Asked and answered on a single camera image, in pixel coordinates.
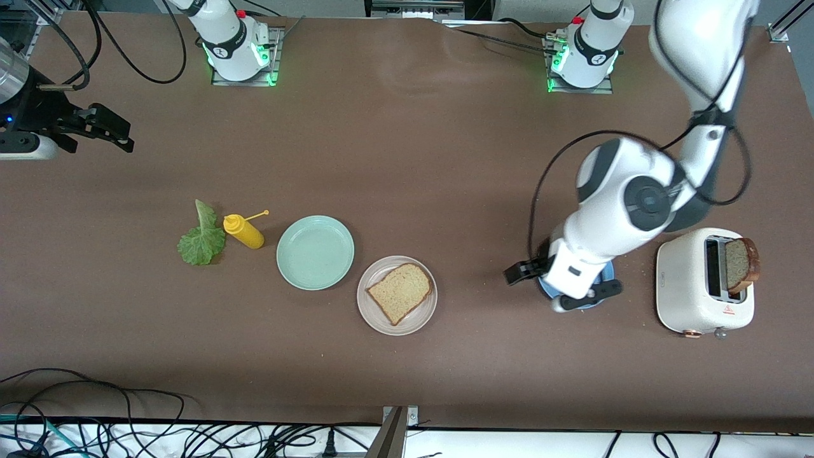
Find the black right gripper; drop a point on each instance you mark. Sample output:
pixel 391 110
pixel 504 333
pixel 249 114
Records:
pixel 37 108

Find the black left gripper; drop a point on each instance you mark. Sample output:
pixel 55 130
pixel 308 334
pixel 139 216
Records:
pixel 525 270

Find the brown bread slice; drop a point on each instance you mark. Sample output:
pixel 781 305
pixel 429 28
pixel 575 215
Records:
pixel 738 264
pixel 400 292

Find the green lettuce leaf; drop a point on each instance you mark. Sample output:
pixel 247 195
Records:
pixel 200 248

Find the yellow mustard squeeze bottle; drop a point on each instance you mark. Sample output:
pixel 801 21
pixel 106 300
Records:
pixel 245 234

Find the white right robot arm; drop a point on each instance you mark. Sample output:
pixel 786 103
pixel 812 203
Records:
pixel 232 48

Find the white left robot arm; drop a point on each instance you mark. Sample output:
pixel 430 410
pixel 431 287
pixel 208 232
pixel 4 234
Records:
pixel 610 216

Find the blue plate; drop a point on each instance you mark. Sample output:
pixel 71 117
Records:
pixel 608 270

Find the beige plate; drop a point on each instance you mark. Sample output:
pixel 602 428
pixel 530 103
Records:
pixel 420 318

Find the mint green plate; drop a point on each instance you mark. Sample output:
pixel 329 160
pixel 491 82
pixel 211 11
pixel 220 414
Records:
pixel 315 254

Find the white two-slot toaster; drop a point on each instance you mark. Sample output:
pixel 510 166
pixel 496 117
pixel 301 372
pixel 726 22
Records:
pixel 683 292

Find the brown table cover mat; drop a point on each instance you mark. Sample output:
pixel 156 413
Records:
pixel 407 127

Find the black power plug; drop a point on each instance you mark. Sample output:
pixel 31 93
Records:
pixel 329 445

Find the aluminium frame rail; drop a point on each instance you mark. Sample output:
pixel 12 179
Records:
pixel 35 32
pixel 777 30

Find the silver corner bracket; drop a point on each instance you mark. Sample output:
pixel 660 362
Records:
pixel 412 416

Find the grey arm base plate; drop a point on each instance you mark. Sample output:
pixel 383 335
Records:
pixel 604 90
pixel 276 44

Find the grey metal post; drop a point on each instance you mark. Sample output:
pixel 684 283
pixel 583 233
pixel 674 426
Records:
pixel 389 440

